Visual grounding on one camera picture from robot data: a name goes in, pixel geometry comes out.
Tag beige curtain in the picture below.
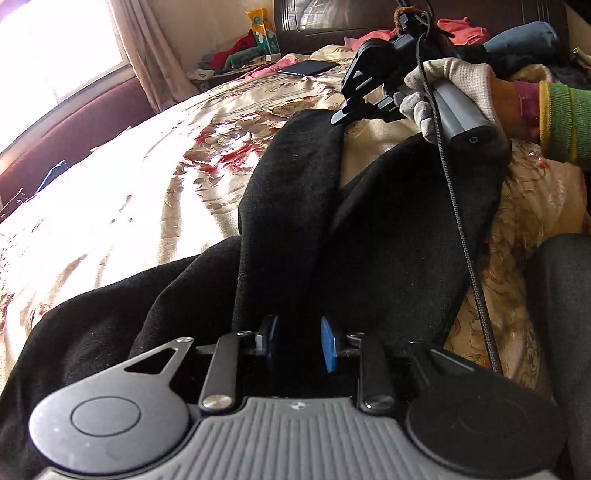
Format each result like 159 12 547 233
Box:
107 0 200 114

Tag pink cloth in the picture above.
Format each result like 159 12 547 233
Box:
344 16 490 52

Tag black braided cable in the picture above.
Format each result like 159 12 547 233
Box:
414 0 504 376

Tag person's right hand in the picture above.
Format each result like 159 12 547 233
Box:
398 59 503 147

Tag blue flat object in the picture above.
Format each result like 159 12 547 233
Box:
34 159 68 192

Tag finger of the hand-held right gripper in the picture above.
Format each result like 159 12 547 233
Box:
342 39 399 100
329 90 409 126

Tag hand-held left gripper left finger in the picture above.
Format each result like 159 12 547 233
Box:
121 315 281 413

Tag brown cord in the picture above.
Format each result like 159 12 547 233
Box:
392 4 417 29

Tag floral satin bedspread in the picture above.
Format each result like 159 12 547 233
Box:
0 44 588 395

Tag black pants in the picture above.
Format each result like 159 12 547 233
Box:
0 112 514 464

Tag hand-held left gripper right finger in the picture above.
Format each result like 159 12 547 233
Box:
320 316 465 414

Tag black tablet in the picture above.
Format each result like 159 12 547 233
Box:
276 58 343 78

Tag yellow green toy box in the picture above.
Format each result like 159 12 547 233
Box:
245 8 282 56

